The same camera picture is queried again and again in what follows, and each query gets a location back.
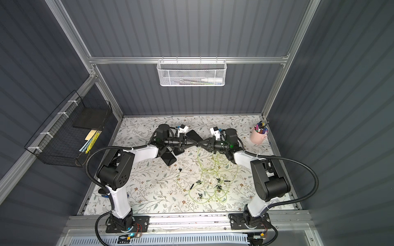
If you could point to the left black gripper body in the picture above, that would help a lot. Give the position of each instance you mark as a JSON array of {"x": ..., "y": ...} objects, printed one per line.
[{"x": 182, "y": 141}]

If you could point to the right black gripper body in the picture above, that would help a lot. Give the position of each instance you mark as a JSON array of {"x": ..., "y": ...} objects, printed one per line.
[{"x": 212, "y": 144}]

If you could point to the green wired earphones tangle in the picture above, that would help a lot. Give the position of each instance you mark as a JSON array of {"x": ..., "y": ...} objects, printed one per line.
[{"x": 208, "y": 179}]

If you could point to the blue-edged black smartphone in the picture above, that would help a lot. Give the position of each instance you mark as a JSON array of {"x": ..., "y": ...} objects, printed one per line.
[{"x": 194, "y": 138}]

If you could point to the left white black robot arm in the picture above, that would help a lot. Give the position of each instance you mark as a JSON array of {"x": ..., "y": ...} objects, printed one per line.
[{"x": 116, "y": 168}]

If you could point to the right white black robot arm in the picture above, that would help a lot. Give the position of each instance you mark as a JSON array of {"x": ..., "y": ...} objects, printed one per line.
[{"x": 268, "y": 175}]

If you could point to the pink pen cup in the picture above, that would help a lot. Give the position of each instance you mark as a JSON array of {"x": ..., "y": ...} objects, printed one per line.
[{"x": 259, "y": 133}]

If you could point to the white marker in basket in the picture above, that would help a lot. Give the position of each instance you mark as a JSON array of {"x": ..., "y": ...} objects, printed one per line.
[{"x": 212, "y": 80}]

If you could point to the yellow sticky notes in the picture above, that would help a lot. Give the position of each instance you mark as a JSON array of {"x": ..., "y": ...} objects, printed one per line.
[{"x": 90, "y": 135}]

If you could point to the black notebook in basket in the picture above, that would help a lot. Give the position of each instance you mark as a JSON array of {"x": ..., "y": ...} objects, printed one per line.
[{"x": 92, "y": 119}]

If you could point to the white wire mesh basket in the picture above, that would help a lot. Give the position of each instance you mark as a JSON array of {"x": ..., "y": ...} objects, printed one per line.
[{"x": 188, "y": 73}]

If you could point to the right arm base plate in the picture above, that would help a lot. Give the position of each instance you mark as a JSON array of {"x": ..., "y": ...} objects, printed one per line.
[{"x": 244, "y": 221}]

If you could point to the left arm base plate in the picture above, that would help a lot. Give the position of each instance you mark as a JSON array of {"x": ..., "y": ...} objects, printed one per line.
[{"x": 131, "y": 224}]

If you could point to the black wire wall basket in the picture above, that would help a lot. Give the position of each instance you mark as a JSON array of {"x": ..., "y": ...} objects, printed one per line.
[{"x": 60, "y": 143}]

